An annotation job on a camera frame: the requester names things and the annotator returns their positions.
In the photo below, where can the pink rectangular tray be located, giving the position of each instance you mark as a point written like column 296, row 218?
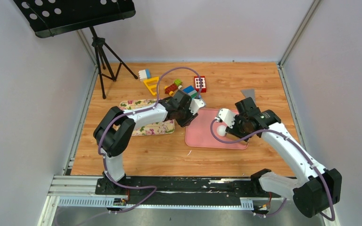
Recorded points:
column 198, row 133

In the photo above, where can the blue green white brick stack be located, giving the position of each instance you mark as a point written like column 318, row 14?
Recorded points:
column 190, row 90

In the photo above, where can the yellow triangular toy frame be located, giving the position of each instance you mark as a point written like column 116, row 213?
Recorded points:
column 151, row 85

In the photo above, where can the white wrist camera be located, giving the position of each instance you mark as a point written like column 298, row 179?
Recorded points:
column 227, row 116
column 196, row 105

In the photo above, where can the white dough ball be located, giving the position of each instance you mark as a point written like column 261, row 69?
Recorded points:
column 222, row 130

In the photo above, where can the red window toy brick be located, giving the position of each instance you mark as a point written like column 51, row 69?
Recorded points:
column 200, row 84

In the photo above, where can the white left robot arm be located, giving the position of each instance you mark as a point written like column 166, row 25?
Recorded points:
column 115, row 130

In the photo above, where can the black tripod stand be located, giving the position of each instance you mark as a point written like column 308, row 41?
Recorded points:
column 104, row 67

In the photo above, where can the black perforated stand shelf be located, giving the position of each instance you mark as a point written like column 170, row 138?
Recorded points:
column 48, row 18

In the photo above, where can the metal dough scraper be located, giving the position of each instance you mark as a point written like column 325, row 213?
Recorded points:
column 249, row 93

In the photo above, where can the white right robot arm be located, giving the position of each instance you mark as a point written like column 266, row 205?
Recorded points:
column 315, row 189

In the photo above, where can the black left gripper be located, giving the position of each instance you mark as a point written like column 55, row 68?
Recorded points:
column 191, row 118

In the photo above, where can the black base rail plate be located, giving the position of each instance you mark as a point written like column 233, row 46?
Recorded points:
column 183, row 191

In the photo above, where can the white and blue toy block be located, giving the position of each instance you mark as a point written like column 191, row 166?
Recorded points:
column 144, row 74

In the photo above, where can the red toy brick car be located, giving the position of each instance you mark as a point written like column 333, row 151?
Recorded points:
column 177, row 85

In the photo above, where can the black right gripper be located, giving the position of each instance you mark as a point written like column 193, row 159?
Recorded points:
column 233, row 131

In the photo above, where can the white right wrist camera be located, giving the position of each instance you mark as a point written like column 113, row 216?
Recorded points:
column 227, row 116

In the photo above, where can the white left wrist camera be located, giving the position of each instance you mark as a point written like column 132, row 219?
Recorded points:
column 196, row 105

